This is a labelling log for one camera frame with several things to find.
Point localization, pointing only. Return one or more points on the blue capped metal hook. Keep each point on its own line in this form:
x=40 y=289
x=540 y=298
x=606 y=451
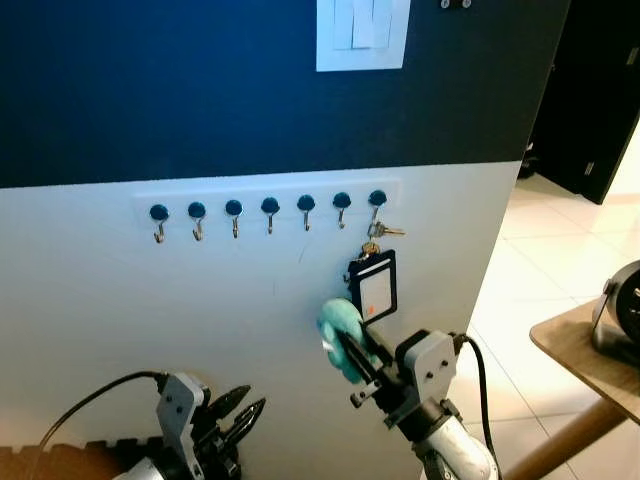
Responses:
x=159 y=212
x=306 y=203
x=234 y=208
x=377 y=198
x=270 y=205
x=197 y=210
x=342 y=200

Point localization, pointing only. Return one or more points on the black bag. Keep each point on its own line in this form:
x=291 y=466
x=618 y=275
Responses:
x=528 y=162

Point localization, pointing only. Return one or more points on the small black wall fitting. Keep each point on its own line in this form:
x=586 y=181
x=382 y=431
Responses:
x=455 y=4

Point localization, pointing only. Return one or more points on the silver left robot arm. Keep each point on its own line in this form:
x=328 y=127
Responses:
x=145 y=470

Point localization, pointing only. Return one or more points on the black door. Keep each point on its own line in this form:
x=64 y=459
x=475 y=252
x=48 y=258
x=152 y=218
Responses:
x=590 y=90

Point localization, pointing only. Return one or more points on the white light switch plate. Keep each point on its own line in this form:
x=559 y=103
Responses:
x=362 y=35

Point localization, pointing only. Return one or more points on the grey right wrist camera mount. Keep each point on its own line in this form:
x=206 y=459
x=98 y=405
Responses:
x=430 y=365

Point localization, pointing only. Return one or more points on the silver keys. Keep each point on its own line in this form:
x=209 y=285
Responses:
x=388 y=231

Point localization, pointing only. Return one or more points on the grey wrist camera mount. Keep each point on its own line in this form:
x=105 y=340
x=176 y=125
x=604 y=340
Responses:
x=430 y=365
x=180 y=410

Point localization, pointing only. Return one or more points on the black foam puzzle mat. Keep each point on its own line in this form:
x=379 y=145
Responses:
x=100 y=448

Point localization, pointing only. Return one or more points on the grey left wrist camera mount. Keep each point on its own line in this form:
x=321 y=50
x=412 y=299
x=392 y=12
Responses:
x=180 y=410

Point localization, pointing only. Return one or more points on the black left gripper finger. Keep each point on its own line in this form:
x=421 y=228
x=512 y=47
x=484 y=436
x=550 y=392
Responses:
x=228 y=405
x=248 y=422

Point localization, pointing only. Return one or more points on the black card holder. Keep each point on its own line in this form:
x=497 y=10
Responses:
x=385 y=270

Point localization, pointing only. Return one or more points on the black round table fan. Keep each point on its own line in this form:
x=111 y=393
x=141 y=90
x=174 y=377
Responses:
x=620 y=310

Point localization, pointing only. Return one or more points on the wooden table leg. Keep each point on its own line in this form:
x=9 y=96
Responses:
x=560 y=440

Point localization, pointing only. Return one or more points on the white hook rail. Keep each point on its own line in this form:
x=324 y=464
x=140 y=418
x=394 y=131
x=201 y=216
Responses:
x=215 y=192

